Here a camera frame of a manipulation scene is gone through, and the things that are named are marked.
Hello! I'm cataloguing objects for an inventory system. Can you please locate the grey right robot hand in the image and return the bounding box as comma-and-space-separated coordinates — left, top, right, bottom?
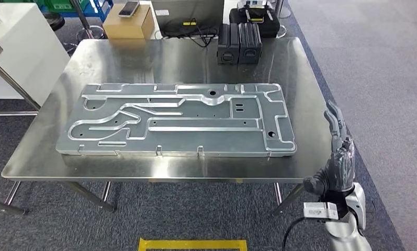
303, 100, 356, 197

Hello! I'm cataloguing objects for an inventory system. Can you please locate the stainless steel workbench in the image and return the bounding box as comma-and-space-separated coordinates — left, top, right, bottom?
2, 36, 334, 217

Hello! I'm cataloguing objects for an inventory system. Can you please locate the large stamped metal plate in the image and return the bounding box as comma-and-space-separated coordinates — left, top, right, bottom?
55, 82, 297, 158

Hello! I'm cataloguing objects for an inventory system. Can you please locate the black ribbed box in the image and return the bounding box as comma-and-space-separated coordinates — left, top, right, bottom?
217, 23, 240, 65
238, 22, 263, 65

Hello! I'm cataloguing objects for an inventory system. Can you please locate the black bag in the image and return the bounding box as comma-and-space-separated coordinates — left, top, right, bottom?
229, 7, 281, 39

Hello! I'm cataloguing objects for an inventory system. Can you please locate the black device yellow label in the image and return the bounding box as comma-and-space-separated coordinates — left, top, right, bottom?
238, 0, 275, 23

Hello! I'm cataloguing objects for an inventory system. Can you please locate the dark equipment case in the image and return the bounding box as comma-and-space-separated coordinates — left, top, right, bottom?
151, 0, 226, 37

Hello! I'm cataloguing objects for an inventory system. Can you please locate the cardboard box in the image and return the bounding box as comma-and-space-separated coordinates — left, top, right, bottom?
102, 3, 156, 40

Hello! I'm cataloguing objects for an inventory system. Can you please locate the smartphone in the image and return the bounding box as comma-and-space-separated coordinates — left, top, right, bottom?
118, 1, 140, 18

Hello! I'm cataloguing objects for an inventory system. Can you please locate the blue trolley rack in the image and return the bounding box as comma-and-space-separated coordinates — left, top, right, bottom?
38, 0, 114, 22

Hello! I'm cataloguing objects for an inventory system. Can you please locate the black round stool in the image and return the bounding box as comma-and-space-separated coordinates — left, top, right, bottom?
43, 12, 66, 31

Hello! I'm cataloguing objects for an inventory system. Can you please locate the green plastic crate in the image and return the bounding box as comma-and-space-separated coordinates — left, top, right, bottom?
0, 0, 91, 13

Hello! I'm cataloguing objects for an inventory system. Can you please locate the chrome floor tube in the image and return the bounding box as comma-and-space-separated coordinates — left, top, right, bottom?
0, 197, 29, 215

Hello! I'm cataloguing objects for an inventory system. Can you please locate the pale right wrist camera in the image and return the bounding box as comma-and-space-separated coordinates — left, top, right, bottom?
303, 202, 340, 221

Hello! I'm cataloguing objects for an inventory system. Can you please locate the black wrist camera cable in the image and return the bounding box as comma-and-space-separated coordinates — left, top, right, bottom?
281, 216, 309, 251

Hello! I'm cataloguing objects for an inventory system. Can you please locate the chrome stanchion post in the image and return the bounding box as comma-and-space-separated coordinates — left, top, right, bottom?
276, 0, 292, 39
70, 0, 107, 43

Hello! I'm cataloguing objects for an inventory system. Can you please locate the black cable bundle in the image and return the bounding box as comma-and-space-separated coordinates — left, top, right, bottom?
161, 19, 219, 48

